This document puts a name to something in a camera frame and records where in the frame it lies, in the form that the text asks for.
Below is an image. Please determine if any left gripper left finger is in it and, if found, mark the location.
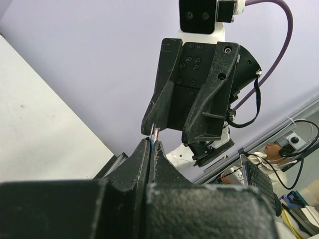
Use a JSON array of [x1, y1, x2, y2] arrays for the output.
[[0, 138, 151, 239]]

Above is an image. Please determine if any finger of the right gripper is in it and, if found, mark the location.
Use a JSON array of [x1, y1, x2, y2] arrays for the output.
[[182, 42, 240, 145], [141, 38, 182, 135]]

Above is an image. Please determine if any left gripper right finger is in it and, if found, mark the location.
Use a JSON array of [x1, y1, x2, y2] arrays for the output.
[[146, 141, 280, 239]]

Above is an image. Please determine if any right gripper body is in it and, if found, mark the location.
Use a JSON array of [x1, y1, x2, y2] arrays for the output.
[[167, 42, 213, 131]]

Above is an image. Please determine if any silver key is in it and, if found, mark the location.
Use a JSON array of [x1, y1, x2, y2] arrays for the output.
[[150, 123, 160, 143]]

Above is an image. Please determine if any blue key tag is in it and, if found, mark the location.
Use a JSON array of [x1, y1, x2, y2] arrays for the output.
[[150, 135, 155, 151]]

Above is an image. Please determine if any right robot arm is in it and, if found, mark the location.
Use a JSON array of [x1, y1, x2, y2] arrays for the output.
[[141, 38, 261, 167]]

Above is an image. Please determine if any black keyboard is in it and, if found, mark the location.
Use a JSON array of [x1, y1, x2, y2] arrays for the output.
[[240, 154, 283, 217]]

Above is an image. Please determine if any seated person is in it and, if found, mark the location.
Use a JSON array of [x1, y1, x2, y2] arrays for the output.
[[219, 140, 290, 197]]

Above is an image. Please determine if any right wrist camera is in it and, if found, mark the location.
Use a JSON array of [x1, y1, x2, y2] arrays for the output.
[[177, 0, 246, 44]]

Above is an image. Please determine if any aluminium frame post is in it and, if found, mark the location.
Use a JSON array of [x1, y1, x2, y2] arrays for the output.
[[193, 95, 319, 184]]

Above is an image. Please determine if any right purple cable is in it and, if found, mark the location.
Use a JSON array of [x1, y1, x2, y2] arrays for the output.
[[233, 0, 294, 112]]

